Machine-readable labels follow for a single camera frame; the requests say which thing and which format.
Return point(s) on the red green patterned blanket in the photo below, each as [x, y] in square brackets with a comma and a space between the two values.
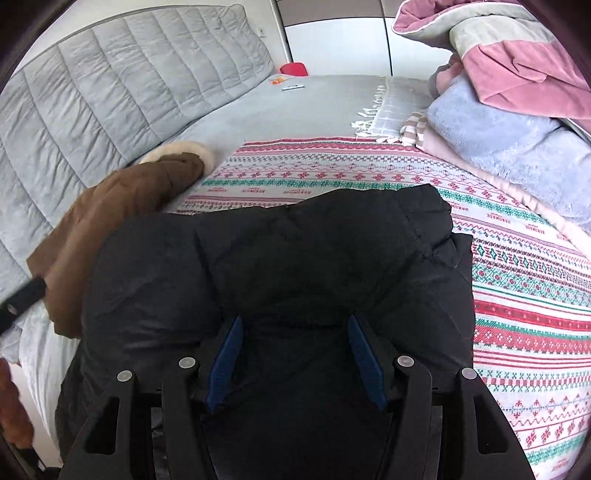
[508, 300]

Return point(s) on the pink velvet blanket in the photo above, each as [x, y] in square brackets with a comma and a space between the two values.
[517, 74]

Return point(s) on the reddish brown fuzzy cloth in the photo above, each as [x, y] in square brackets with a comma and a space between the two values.
[14, 406]

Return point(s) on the small white stick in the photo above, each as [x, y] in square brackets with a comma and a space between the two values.
[292, 87]

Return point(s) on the white bed linen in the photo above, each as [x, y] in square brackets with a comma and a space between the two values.
[46, 369]

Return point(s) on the grey bed sheet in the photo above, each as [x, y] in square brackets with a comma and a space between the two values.
[277, 110]

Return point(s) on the white wardrobe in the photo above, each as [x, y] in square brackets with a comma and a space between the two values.
[337, 32]

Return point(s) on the grey quilted headboard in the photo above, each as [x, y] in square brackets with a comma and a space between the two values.
[115, 83]

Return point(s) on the red object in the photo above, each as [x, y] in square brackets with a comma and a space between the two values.
[293, 69]

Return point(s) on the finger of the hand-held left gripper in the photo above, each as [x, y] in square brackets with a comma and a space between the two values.
[25, 297]

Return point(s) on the brown fur-trimmed coat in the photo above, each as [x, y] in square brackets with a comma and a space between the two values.
[115, 194]

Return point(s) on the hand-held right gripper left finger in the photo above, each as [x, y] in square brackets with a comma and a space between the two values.
[224, 364]

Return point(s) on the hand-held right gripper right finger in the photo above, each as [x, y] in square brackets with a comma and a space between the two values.
[367, 364]

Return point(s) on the black puffer jacket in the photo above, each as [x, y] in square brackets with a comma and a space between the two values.
[277, 258]

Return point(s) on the white fringed throw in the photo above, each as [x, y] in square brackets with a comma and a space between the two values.
[397, 106]

